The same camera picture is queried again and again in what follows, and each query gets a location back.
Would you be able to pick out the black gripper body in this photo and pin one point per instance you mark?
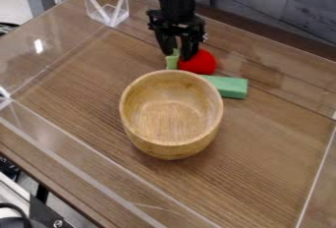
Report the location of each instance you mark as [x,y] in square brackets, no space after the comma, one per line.
[175,20]

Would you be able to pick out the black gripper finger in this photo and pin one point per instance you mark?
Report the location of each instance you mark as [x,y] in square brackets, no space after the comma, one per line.
[190,45]
[166,37]

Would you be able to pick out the red plush fruit green stem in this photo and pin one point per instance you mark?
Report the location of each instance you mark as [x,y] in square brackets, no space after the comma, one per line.
[202,64]

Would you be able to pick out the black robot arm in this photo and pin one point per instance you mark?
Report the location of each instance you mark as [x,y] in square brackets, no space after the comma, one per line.
[175,20]

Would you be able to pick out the clear acrylic tray walls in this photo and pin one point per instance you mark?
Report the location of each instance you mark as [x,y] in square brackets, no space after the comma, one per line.
[267,173]

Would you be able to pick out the green sponge block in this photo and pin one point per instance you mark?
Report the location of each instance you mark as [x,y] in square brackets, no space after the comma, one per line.
[230,87]

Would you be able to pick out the wooden bowl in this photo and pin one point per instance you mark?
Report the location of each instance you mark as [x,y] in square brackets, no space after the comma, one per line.
[171,112]

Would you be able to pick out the black table leg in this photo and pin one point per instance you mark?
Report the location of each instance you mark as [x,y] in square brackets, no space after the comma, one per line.
[42,194]

